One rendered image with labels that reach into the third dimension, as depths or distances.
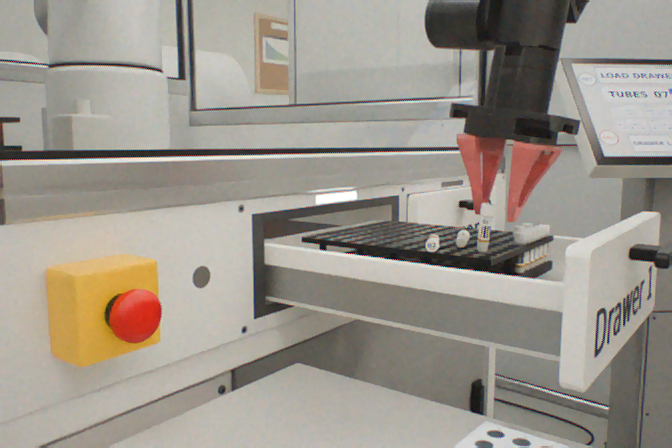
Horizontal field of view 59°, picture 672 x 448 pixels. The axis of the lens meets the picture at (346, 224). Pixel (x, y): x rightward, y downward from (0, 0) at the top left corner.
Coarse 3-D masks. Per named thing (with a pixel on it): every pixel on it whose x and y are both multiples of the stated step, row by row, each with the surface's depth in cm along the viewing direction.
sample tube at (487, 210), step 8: (488, 208) 55; (480, 216) 56; (488, 216) 56; (480, 224) 56; (488, 224) 56; (480, 232) 56; (488, 232) 56; (480, 240) 57; (488, 240) 57; (480, 248) 57
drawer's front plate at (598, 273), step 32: (640, 224) 57; (576, 256) 43; (608, 256) 47; (576, 288) 43; (608, 288) 48; (576, 320) 44; (640, 320) 61; (576, 352) 44; (608, 352) 50; (576, 384) 44
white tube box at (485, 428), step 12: (480, 432) 43; (492, 432) 43; (504, 432) 43; (516, 432) 43; (468, 444) 41; (480, 444) 42; (492, 444) 41; (504, 444) 41; (516, 444) 42; (528, 444) 42; (540, 444) 41; (552, 444) 41
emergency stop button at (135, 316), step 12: (120, 300) 43; (132, 300) 43; (144, 300) 44; (156, 300) 45; (120, 312) 43; (132, 312) 43; (144, 312) 44; (156, 312) 45; (120, 324) 43; (132, 324) 43; (144, 324) 44; (156, 324) 45; (120, 336) 43; (132, 336) 44; (144, 336) 44
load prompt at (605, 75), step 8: (600, 72) 135; (608, 72) 135; (616, 72) 135; (624, 72) 136; (632, 72) 136; (640, 72) 136; (648, 72) 136; (656, 72) 136; (664, 72) 136; (600, 80) 134; (608, 80) 134; (616, 80) 134; (624, 80) 134; (632, 80) 134; (640, 80) 134; (648, 80) 135; (656, 80) 135; (664, 80) 135
